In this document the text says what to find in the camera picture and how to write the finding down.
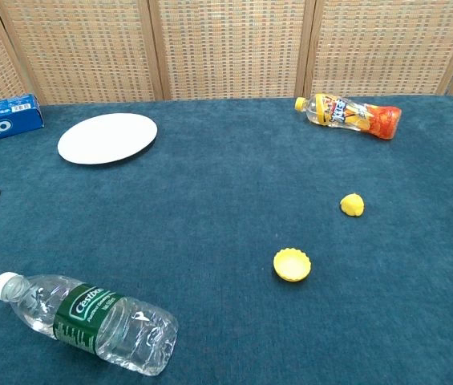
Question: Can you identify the yellow egg tart cup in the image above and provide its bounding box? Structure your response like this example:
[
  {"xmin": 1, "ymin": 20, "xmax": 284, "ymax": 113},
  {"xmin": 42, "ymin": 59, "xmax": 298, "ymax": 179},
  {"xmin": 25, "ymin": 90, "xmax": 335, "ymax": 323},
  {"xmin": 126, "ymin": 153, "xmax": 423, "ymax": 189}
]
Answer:
[{"xmin": 273, "ymin": 248, "xmax": 313, "ymax": 282}]

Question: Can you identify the blue carpet table cover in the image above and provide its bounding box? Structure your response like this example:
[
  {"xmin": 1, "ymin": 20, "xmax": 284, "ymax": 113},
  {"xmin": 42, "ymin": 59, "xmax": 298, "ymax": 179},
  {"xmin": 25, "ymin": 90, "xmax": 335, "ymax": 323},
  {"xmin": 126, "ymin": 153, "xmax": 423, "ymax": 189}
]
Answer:
[{"xmin": 0, "ymin": 94, "xmax": 453, "ymax": 385}]

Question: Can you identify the white round plate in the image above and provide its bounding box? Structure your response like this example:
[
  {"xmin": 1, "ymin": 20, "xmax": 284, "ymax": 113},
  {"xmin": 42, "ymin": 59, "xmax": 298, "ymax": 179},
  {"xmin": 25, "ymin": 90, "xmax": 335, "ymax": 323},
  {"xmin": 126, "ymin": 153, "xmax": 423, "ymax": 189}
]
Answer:
[{"xmin": 57, "ymin": 112, "xmax": 159, "ymax": 166}]

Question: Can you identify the orange drink bottle yellow cap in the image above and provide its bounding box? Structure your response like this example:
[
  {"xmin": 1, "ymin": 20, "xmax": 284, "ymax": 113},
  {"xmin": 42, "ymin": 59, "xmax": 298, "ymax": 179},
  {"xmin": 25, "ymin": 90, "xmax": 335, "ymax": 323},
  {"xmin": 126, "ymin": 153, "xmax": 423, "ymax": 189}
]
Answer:
[{"xmin": 294, "ymin": 92, "xmax": 402, "ymax": 141}]

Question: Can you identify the clear water bottle green label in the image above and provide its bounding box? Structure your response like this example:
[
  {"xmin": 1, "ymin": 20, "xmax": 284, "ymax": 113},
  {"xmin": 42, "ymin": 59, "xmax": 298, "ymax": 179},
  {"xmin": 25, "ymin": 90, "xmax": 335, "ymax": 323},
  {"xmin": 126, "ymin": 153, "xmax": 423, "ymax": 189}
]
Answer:
[{"xmin": 0, "ymin": 271, "xmax": 180, "ymax": 377}]

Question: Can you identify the blue Oreo cookie box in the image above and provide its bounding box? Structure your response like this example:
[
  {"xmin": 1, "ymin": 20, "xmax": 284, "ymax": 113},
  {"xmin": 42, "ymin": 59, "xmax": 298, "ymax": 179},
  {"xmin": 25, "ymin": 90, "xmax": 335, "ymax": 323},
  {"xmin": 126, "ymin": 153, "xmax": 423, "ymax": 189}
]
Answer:
[{"xmin": 0, "ymin": 93, "xmax": 45, "ymax": 148}]

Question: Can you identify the woven folding screen wooden frame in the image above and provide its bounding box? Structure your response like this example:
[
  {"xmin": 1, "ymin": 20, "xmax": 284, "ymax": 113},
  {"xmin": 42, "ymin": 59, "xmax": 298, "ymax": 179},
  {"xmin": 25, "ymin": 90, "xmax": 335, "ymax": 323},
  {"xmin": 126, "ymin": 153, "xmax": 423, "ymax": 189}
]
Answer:
[{"xmin": 0, "ymin": 0, "xmax": 453, "ymax": 107}]

